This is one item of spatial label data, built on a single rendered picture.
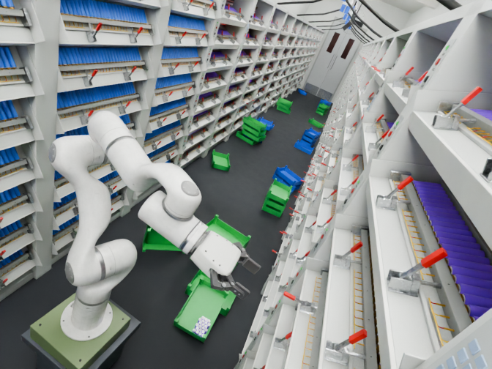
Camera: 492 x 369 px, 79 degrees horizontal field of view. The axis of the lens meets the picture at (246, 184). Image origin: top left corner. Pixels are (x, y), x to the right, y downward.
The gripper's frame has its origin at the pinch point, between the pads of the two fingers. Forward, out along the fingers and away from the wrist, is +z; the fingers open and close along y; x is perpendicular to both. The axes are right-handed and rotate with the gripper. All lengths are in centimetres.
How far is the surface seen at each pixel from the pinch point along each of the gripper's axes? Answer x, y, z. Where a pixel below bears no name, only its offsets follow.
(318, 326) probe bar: -3.4, -5.7, 23.4
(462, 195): 46.9, 12.5, 8.6
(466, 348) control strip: 40, 32, 8
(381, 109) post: 40, -100, 14
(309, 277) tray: -8.1, -26.5, 20.5
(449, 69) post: 61, -30, 6
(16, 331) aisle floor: -123, -6, -60
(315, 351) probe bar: -3.4, 2.1, 23.3
